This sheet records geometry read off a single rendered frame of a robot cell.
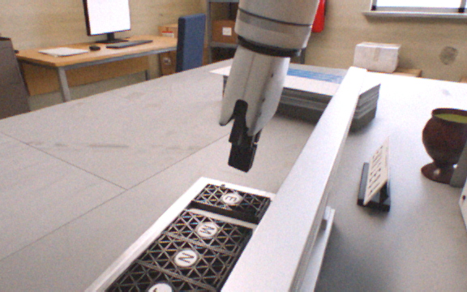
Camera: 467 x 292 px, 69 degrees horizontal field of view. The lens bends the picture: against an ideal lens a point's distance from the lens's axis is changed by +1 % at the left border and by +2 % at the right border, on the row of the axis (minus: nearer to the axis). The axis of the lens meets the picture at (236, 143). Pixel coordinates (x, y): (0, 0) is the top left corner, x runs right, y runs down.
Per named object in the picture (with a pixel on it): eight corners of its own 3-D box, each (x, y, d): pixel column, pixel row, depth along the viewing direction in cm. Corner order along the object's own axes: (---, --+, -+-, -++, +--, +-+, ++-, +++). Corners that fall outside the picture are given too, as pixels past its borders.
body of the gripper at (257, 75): (255, 23, 43) (239, 102, 49) (222, 31, 35) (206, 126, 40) (311, 37, 41) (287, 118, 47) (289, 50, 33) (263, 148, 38)
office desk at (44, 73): (151, 101, 395) (143, 34, 364) (198, 113, 359) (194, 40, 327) (28, 141, 290) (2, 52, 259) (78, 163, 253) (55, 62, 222)
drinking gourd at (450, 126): (440, 161, 63) (456, 105, 58) (481, 184, 55) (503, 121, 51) (401, 166, 61) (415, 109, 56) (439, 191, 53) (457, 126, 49)
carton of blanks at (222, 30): (212, 41, 401) (211, 19, 391) (222, 39, 417) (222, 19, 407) (240, 45, 378) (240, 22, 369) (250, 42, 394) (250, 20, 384)
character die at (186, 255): (162, 239, 40) (161, 231, 40) (237, 264, 36) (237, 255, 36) (134, 268, 36) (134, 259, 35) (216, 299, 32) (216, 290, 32)
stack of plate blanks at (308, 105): (222, 99, 99) (221, 68, 95) (249, 90, 108) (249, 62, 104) (355, 132, 76) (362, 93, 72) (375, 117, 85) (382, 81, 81)
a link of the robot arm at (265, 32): (254, 5, 42) (250, 29, 44) (225, 8, 35) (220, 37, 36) (319, 21, 40) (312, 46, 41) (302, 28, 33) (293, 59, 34)
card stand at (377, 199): (362, 167, 61) (365, 153, 60) (390, 172, 59) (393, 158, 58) (356, 205, 50) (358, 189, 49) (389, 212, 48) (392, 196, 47)
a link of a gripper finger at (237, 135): (250, 74, 38) (255, 94, 44) (223, 134, 37) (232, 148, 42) (259, 77, 38) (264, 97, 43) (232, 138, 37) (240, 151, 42)
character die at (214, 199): (207, 189, 50) (207, 182, 50) (270, 204, 47) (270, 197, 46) (190, 207, 46) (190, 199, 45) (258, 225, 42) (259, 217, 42)
